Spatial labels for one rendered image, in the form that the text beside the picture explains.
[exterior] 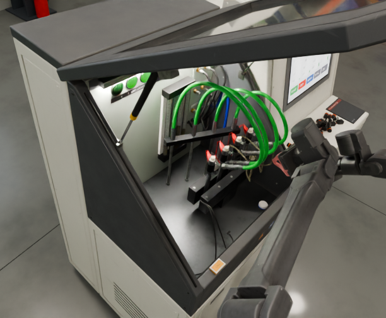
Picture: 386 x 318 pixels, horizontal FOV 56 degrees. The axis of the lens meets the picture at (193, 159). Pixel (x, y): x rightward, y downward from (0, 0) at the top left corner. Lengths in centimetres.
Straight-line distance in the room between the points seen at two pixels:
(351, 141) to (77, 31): 88
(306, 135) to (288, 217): 22
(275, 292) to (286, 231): 14
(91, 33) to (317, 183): 82
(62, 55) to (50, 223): 161
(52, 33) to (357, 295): 222
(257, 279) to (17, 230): 211
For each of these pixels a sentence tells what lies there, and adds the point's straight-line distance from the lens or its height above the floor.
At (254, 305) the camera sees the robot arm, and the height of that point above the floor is 152.
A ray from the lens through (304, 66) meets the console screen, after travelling 172.
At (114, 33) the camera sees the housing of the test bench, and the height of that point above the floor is 150.
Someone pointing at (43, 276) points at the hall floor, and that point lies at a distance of 237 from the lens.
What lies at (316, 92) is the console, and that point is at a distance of 195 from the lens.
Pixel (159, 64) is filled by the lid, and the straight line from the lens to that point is 71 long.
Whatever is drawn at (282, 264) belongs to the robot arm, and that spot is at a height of 150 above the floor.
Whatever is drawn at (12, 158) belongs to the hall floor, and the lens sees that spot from 303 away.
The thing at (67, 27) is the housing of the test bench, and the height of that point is 150.
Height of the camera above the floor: 205
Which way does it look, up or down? 44 degrees down
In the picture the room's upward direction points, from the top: 9 degrees clockwise
